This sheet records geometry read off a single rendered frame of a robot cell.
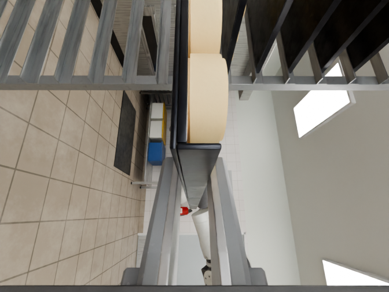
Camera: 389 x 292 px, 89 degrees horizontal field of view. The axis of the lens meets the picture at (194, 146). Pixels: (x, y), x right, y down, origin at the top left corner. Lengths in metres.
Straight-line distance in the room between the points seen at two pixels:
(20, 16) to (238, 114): 4.35
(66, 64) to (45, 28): 0.17
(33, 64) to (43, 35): 0.11
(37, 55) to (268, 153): 4.34
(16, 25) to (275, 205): 4.34
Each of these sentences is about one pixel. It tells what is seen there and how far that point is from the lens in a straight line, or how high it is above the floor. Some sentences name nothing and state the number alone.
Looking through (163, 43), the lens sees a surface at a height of 0.96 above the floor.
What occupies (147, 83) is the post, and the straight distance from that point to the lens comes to 0.60.
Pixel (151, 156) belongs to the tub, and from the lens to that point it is 3.74.
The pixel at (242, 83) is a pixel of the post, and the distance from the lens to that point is 0.60.
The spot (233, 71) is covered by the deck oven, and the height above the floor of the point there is 1.68.
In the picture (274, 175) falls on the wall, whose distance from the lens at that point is 4.58.
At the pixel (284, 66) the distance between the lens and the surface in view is 0.66.
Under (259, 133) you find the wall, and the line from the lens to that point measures 4.76.
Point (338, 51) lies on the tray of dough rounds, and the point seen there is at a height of 1.40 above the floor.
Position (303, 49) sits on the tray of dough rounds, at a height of 1.31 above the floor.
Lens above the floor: 1.04
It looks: 1 degrees up
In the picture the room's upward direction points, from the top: 90 degrees clockwise
